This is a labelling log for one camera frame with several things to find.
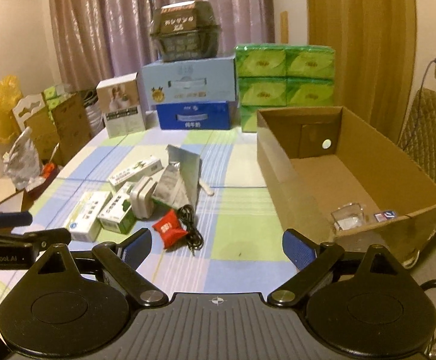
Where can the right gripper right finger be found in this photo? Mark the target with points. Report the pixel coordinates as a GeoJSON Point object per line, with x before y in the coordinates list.
{"type": "Point", "coordinates": [315, 264]}

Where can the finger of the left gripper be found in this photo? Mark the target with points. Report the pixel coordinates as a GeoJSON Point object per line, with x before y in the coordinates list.
{"type": "Point", "coordinates": [15, 219]}
{"type": "Point", "coordinates": [41, 240]}

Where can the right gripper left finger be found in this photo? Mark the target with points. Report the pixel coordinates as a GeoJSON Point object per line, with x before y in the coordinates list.
{"type": "Point", "coordinates": [120, 262]}

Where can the large white green medicine box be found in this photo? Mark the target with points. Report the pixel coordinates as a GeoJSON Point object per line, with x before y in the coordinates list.
{"type": "Point", "coordinates": [83, 223]}

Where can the clear packaged white square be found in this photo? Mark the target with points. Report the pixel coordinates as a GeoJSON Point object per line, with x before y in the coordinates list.
{"type": "Point", "coordinates": [348, 216]}

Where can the red snack packet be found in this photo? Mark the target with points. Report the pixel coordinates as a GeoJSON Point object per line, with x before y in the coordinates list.
{"type": "Point", "coordinates": [169, 229]}

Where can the white square night light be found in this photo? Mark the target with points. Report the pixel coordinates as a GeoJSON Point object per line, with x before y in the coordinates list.
{"type": "Point", "coordinates": [141, 197]}

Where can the blue white small packet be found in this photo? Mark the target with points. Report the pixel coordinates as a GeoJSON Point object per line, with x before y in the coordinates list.
{"type": "Point", "coordinates": [385, 216]}

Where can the silver foil pouch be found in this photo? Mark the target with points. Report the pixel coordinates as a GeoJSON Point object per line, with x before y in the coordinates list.
{"type": "Point", "coordinates": [181, 181]}

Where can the brown cardboard box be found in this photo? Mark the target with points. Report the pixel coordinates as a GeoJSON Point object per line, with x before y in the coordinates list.
{"type": "Point", "coordinates": [315, 160]}

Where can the yellow plastic bag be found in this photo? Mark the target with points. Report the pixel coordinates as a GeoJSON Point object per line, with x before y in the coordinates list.
{"type": "Point", "coordinates": [10, 95]}

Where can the checked tablecloth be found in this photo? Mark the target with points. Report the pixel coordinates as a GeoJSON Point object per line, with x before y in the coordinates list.
{"type": "Point", "coordinates": [241, 231]}

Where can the long white ointment box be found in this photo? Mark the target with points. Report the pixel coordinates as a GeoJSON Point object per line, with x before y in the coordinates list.
{"type": "Point", "coordinates": [145, 167]}

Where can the brown cardboard boxes left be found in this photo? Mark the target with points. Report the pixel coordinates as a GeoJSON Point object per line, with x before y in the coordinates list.
{"type": "Point", "coordinates": [59, 132]}

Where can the white product box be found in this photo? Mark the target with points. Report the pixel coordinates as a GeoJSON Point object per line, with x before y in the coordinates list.
{"type": "Point", "coordinates": [119, 102]}

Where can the dark blue milk carton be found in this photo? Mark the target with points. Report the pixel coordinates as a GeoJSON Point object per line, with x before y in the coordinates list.
{"type": "Point", "coordinates": [196, 115]}

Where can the green tissue pack stack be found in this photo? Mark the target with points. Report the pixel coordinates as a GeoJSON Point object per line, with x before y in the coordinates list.
{"type": "Point", "coordinates": [272, 75]}

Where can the light blue milk carton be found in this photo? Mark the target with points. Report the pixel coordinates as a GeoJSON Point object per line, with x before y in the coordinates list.
{"type": "Point", "coordinates": [194, 80]}

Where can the pink curtain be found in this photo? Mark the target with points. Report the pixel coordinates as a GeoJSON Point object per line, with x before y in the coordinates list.
{"type": "Point", "coordinates": [100, 39]}

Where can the wooden door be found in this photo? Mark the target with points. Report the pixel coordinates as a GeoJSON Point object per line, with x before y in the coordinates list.
{"type": "Point", "coordinates": [375, 51]}

